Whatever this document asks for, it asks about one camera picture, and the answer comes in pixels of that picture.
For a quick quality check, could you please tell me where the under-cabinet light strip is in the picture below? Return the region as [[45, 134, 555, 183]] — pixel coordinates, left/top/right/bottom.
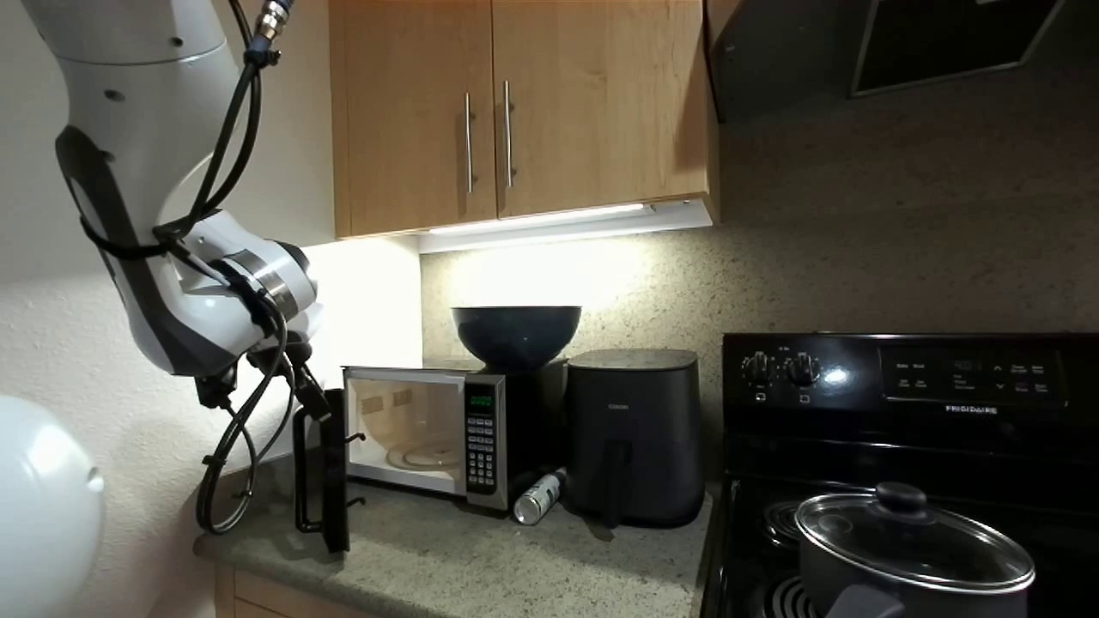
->
[[418, 199, 714, 255]]

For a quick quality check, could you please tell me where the coil stove burner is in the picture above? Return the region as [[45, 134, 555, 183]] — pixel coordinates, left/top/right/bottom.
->
[[755, 573, 818, 618], [762, 499, 813, 551]]

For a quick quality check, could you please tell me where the black air fryer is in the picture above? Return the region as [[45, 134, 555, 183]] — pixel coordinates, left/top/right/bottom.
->
[[562, 347, 707, 530]]

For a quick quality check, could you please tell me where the microwave door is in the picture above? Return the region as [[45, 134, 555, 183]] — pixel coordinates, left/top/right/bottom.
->
[[292, 388, 352, 555]]

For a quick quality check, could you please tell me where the silver spray can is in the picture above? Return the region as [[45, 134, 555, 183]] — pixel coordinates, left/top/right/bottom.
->
[[513, 467, 570, 527]]

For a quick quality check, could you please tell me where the wooden wall cabinet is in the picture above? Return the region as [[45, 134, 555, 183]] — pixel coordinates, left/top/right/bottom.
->
[[329, 0, 720, 240]]

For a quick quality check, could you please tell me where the silver microwave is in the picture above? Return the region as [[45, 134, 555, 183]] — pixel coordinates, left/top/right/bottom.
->
[[292, 356, 570, 555]]

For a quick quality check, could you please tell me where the wooden drawer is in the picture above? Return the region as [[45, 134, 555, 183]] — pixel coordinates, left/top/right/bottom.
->
[[215, 565, 380, 618]]

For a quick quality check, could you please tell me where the glass turntable plate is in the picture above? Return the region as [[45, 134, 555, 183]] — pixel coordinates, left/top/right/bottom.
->
[[386, 439, 463, 471]]

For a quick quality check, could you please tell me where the glass pot lid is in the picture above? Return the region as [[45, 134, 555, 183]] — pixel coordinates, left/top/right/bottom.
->
[[794, 482, 1038, 596]]

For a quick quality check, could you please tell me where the range hood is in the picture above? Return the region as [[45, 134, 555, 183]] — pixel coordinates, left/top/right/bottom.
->
[[704, 0, 1071, 123]]

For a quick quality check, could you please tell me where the black electric stove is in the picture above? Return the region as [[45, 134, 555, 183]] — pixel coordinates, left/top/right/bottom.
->
[[699, 331, 1099, 618]]

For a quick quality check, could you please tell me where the wooden cabinet door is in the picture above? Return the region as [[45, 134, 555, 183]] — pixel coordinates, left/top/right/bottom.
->
[[492, 0, 714, 221], [346, 0, 498, 238]]

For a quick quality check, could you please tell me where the dark blue bowl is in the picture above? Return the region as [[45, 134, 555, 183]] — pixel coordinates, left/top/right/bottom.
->
[[451, 305, 583, 373]]

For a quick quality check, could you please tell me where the grey cooking pot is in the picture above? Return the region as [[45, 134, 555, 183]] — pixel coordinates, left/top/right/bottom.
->
[[794, 515, 1038, 618]]

